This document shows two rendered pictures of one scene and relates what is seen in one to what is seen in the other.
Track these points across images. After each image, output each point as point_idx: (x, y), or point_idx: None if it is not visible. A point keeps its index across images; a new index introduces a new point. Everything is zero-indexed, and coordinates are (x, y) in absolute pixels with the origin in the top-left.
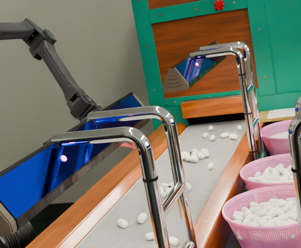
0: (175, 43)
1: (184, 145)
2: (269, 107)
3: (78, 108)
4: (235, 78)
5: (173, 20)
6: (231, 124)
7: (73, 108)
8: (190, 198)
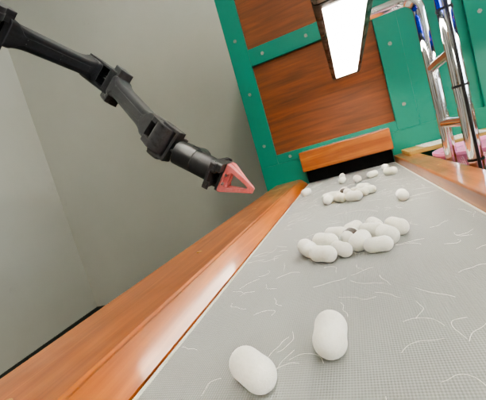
0: (283, 85)
1: (318, 193)
2: (412, 143)
3: (156, 140)
4: (362, 114)
5: (279, 58)
6: (366, 171)
7: (148, 143)
8: (433, 247)
